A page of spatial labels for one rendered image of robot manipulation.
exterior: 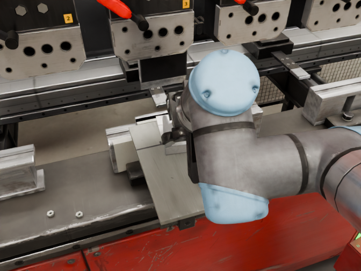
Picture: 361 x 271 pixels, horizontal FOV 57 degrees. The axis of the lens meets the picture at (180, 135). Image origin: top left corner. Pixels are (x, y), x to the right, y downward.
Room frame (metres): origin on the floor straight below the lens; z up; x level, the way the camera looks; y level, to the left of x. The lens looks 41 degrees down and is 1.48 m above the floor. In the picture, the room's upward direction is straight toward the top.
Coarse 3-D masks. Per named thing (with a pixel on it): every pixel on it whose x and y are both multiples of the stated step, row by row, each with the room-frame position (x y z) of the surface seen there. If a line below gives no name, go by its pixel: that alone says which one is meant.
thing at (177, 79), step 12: (144, 60) 0.60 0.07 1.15; (156, 60) 0.60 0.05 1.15; (168, 60) 0.61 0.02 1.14; (180, 60) 0.62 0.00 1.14; (144, 72) 0.60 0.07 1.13; (156, 72) 0.60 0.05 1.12; (168, 72) 0.61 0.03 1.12; (180, 72) 0.62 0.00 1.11; (144, 84) 0.60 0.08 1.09; (156, 84) 0.61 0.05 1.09; (168, 84) 0.62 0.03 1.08
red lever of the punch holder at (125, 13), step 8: (104, 0) 0.51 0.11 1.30; (112, 0) 0.51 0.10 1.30; (112, 8) 0.51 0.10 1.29; (120, 8) 0.51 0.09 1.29; (128, 8) 0.53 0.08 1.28; (120, 16) 0.52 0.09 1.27; (128, 16) 0.52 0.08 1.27; (136, 16) 0.53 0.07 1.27; (136, 24) 0.53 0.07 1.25; (144, 24) 0.52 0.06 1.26
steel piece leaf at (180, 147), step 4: (160, 128) 0.57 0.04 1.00; (160, 132) 0.55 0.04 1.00; (176, 144) 0.51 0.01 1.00; (180, 144) 0.51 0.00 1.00; (184, 144) 0.51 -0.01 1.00; (164, 148) 0.50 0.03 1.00; (168, 148) 0.48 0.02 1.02; (172, 148) 0.49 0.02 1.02; (176, 148) 0.49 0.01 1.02; (180, 148) 0.49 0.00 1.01; (184, 148) 0.49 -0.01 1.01; (168, 152) 0.48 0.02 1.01; (172, 152) 0.49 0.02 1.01; (176, 152) 0.49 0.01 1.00; (180, 152) 0.49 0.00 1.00; (184, 152) 0.49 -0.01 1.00
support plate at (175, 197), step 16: (128, 128) 0.57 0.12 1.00; (144, 128) 0.57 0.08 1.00; (144, 144) 0.52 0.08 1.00; (144, 160) 0.47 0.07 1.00; (160, 160) 0.47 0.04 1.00; (176, 160) 0.47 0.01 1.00; (160, 176) 0.43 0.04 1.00; (176, 176) 0.43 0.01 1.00; (160, 192) 0.39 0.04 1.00; (176, 192) 0.39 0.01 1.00; (192, 192) 0.39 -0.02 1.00; (160, 208) 0.35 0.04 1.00; (176, 208) 0.35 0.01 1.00; (192, 208) 0.35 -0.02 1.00
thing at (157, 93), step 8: (120, 64) 0.86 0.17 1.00; (128, 64) 0.79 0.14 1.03; (136, 64) 0.80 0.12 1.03; (128, 72) 0.78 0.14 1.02; (136, 72) 0.79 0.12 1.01; (128, 80) 0.78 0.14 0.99; (136, 80) 0.79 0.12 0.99; (152, 88) 0.72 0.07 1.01; (160, 88) 0.72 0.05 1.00; (152, 96) 0.69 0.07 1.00; (160, 96) 0.69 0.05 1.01; (160, 104) 0.65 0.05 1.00
